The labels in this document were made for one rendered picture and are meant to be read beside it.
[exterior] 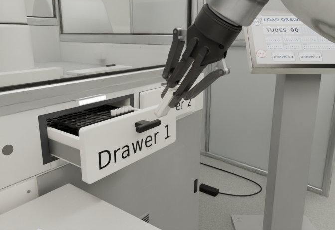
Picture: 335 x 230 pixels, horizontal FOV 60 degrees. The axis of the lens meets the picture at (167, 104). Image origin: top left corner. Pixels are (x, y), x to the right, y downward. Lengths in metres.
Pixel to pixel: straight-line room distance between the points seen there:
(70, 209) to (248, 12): 0.49
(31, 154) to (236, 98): 1.95
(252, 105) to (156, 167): 1.49
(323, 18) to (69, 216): 0.53
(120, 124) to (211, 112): 2.02
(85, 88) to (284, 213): 1.23
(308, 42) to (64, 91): 1.04
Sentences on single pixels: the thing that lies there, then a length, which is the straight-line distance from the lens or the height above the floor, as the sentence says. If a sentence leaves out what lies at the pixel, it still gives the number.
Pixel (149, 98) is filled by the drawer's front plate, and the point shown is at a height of 0.91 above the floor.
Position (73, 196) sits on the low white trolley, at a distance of 0.68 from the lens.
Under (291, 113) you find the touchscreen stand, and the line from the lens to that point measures 1.45.
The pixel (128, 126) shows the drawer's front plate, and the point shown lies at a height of 0.91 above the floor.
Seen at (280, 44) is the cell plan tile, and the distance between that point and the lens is 1.34.
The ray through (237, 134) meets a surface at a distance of 2.50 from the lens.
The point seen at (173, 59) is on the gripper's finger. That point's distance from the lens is 0.55.
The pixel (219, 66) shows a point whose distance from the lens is 0.51.
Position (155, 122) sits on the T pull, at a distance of 0.64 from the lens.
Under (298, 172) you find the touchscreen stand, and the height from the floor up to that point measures 0.44.
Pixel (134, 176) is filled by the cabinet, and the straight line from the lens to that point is 0.93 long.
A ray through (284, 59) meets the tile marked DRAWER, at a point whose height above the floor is 0.99.
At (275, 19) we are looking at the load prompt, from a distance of 1.43.
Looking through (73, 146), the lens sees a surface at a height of 0.88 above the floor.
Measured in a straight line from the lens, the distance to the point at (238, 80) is 2.40.
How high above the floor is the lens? 1.10
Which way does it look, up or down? 14 degrees down
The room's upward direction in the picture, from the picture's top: straight up
